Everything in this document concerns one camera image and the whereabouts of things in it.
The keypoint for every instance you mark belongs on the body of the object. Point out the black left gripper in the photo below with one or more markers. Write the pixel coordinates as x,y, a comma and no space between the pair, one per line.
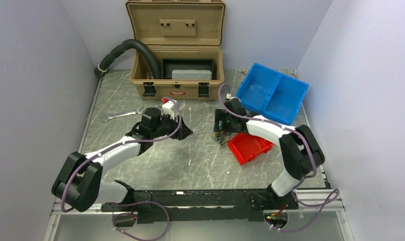
183,132

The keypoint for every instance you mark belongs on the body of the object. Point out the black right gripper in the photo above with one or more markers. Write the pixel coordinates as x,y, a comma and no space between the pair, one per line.
220,115

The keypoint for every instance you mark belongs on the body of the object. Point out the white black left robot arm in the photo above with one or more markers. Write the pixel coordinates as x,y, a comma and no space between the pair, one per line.
79,183

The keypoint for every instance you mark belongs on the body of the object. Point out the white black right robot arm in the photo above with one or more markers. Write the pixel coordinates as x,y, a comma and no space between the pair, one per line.
299,148

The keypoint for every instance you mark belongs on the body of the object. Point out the red plastic bin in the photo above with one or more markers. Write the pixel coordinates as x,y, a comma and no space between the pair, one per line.
246,147

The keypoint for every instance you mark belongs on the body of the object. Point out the black right toolbox latch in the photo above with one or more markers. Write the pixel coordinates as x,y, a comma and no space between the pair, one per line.
203,90

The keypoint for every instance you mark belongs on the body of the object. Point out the black toolbox latch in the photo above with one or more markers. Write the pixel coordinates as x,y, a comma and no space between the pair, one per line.
149,89
203,90

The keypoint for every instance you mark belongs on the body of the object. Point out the blue divided plastic bin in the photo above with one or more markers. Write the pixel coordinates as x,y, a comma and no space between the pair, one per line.
272,94

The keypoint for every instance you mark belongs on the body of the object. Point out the black left toolbox latch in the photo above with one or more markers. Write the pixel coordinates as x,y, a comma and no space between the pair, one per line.
149,89

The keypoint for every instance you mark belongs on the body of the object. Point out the grey case in toolbox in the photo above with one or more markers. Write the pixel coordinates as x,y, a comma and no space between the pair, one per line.
191,74

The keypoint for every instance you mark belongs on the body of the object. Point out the black tray in toolbox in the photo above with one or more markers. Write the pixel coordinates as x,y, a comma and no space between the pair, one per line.
170,64

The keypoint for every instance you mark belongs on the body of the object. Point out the silver combination wrench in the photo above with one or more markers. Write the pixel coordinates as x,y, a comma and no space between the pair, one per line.
106,117

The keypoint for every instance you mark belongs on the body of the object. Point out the tan plastic toolbox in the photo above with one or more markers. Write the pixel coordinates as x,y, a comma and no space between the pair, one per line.
177,29

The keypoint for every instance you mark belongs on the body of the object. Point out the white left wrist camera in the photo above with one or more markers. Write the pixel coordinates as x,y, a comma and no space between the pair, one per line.
169,108

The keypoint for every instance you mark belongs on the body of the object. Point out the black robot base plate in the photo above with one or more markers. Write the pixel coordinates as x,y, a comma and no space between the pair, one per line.
157,213

